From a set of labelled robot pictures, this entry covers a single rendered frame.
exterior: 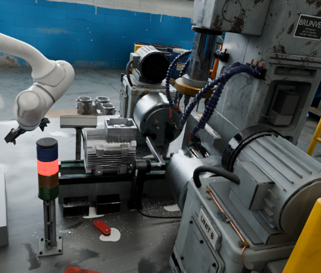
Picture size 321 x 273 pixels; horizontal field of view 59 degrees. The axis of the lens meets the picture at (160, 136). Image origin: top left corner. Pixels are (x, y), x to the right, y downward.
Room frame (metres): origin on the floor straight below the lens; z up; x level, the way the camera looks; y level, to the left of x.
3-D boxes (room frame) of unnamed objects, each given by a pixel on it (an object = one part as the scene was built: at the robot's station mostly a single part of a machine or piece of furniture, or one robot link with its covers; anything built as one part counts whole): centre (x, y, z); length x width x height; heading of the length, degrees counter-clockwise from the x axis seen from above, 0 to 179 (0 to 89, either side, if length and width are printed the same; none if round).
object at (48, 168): (0.70, 0.32, 1.14); 0.06 x 0.06 x 0.04
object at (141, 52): (1.76, 0.17, 1.16); 0.33 x 0.26 x 0.42; 21
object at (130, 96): (1.73, 0.13, 0.99); 0.35 x 0.31 x 0.37; 21
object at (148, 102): (1.51, 0.04, 1.04); 0.37 x 0.25 x 0.25; 21
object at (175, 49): (6.42, 0.25, 0.37); 1.20 x 0.80 x 0.74; 116
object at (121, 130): (1.08, 0.17, 1.11); 0.12 x 0.11 x 0.07; 111
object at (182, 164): (0.87, -0.20, 1.04); 0.41 x 0.25 x 0.25; 21
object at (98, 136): (1.07, 0.21, 1.02); 0.20 x 0.19 x 0.19; 111
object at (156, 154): (1.11, 0.01, 1.01); 0.26 x 0.04 x 0.03; 21
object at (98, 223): (0.82, 0.17, 0.81); 0.09 x 0.03 x 0.02; 52
